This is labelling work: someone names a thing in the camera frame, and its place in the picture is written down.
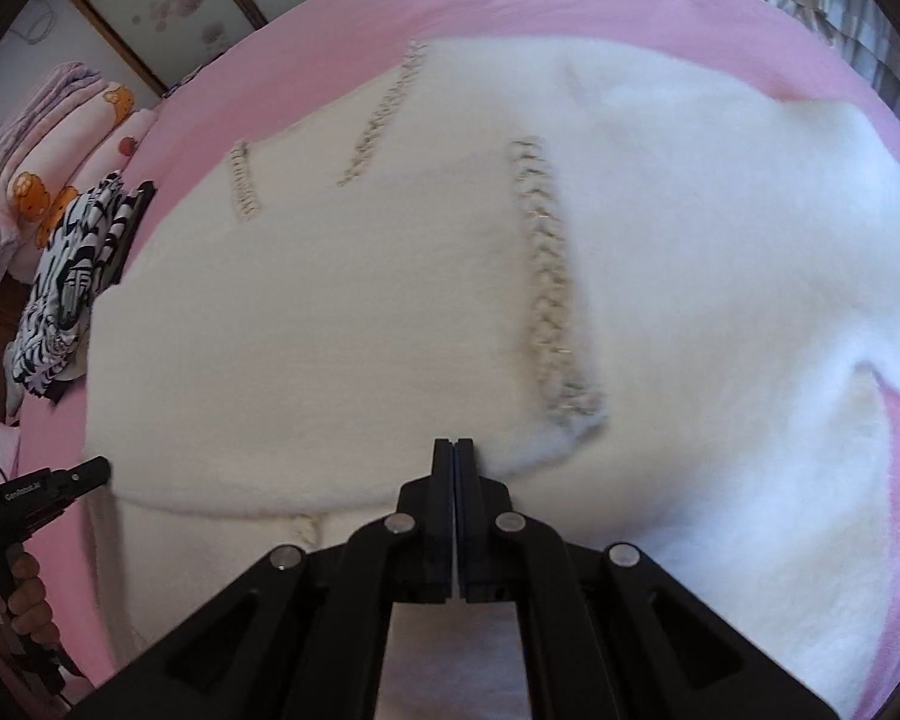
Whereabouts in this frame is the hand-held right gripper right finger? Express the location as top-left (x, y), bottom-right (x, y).
top-left (457, 439), bottom-right (839, 720)

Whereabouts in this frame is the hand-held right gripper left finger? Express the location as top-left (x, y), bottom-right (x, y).
top-left (67, 439), bottom-right (458, 720)

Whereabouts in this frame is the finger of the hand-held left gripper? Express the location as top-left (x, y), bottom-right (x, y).
top-left (66, 456), bottom-right (113, 500)

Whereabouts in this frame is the white fluffy knit sweater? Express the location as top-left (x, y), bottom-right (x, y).
top-left (82, 36), bottom-right (900, 720)

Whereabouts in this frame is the person's left hand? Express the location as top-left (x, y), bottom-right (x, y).
top-left (0, 550), bottom-right (58, 650)

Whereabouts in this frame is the black and white patterned garment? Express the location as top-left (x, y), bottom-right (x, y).
top-left (4, 172), bottom-right (158, 402)

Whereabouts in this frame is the purple folded blanket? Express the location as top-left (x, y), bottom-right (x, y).
top-left (0, 61), bottom-right (107, 287)

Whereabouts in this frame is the pink cartoon bear blanket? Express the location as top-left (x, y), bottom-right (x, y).
top-left (0, 82), bottom-right (158, 286)

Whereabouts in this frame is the floral sliding door wardrobe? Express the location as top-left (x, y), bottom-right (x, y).
top-left (52, 0), bottom-right (391, 98)

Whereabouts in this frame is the pink bed sheet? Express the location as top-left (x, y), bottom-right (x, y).
top-left (0, 0), bottom-right (900, 720)

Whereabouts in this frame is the white ruffled curtain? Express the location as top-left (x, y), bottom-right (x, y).
top-left (720, 0), bottom-right (900, 188)

